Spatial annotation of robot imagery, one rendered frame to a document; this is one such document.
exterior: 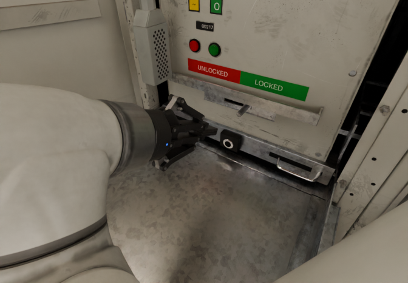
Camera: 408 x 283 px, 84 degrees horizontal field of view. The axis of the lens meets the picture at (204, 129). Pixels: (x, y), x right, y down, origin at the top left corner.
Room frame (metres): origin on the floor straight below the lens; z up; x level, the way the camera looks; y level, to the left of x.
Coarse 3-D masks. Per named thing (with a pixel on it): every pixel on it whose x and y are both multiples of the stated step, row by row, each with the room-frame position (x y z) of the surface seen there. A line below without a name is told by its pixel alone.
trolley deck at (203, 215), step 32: (192, 160) 0.47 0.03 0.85; (224, 160) 0.47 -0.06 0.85; (128, 192) 0.36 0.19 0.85; (160, 192) 0.36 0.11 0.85; (192, 192) 0.36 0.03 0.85; (224, 192) 0.36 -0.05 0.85; (256, 192) 0.36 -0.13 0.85; (288, 192) 0.36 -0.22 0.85; (128, 224) 0.27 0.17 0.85; (160, 224) 0.27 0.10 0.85; (192, 224) 0.27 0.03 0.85; (224, 224) 0.27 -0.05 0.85; (256, 224) 0.27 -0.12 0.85; (288, 224) 0.27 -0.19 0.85; (128, 256) 0.21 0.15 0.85; (160, 256) 0.21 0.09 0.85; (192, 256) 0.21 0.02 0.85; (224, 256) 0.21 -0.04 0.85; (256, 256) 0.21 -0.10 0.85; (288, 256) 0.21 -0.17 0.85
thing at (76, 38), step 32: (0, 0) 0.53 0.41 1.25; (32, 0) 0.56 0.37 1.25; (64, 0) 0.60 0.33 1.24; (96, 0) 0.63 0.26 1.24; (0, 32) 0.51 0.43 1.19; (32, 32) 0.55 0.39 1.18; (64, 32) 0.59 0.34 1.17; (96, 32) 0.64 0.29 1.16; (128, 32) 0.67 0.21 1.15; (0, 64) 0.49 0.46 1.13; (32, 64) 0.53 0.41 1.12; (64, 64) 0.57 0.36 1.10; (96, 64) 0.62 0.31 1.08; (128, 64) 0.68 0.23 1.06; (96, 96) 0.60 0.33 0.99; (128, 96) 0.67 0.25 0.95
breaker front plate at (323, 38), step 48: (240, 0) 0.53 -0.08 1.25; (288, 0) 0.48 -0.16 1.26; (336, 0) 0.44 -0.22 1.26; (384, 0) 0.40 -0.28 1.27; (240, 48) 0.53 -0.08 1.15; (288, 48) 0.47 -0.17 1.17; (336, 48) 0.42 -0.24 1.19; (192, 96) 0.61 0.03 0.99; (336, 96) 0.41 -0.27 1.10; (288, 144) 0.44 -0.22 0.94
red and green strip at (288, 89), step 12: (192, 60) 0.60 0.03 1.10; (204, 72) 0.58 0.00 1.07; (216, 72) 0.56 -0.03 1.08; (228, 72) 0.54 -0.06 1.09; (240, 72) 0.52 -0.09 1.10; (252, 84) 0.50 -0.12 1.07; (264, 84) 0.49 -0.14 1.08; (276, 84) 0.47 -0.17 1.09; (288, 84) 0.46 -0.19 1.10; (288, 96) 0.46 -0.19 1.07; (300, 96) 0.44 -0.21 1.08
